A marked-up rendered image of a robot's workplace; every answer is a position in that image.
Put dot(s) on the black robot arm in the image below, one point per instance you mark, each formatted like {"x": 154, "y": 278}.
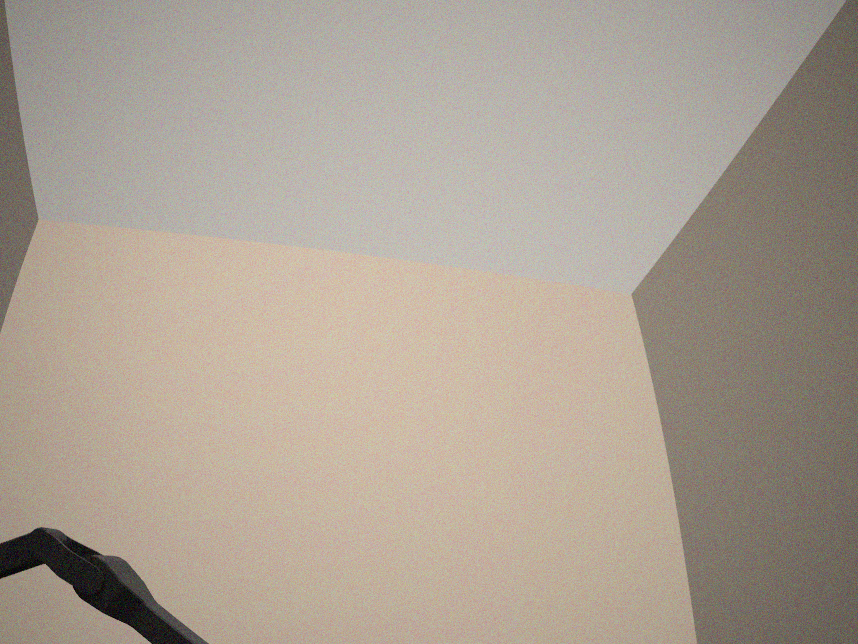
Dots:
{"x": 108, "y": 583}

